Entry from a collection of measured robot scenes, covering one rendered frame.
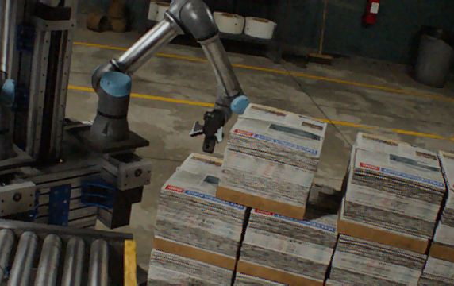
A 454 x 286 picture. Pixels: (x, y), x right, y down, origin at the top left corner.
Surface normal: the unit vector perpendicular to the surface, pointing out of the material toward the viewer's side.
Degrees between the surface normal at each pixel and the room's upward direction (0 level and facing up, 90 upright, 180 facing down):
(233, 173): 90
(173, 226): 90
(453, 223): 90
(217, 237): 90
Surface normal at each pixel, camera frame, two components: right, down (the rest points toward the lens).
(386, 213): -0.22, 0.31
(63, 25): 0.69, 0.37
